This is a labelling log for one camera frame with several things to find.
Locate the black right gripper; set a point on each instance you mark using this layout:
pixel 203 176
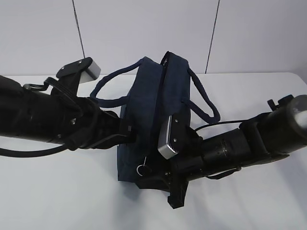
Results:
pixel 169 181

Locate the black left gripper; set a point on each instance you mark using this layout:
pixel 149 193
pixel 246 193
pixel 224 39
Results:
pixel 99 129

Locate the dark navy lunch bag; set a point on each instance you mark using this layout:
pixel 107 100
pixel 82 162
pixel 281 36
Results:
pixel 159 90

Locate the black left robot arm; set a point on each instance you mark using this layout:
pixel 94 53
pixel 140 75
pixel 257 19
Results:
pixel 60 118

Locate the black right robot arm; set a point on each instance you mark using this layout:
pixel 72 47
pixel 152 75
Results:
pixel 184 156

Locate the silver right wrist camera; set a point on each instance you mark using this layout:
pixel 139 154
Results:
pixel 175 136

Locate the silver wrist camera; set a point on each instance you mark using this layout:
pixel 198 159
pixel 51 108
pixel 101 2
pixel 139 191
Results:
pixel 88 69
pixel 175 136

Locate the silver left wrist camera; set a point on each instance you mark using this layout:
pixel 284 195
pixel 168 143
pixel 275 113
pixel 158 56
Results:
pixel 88 69

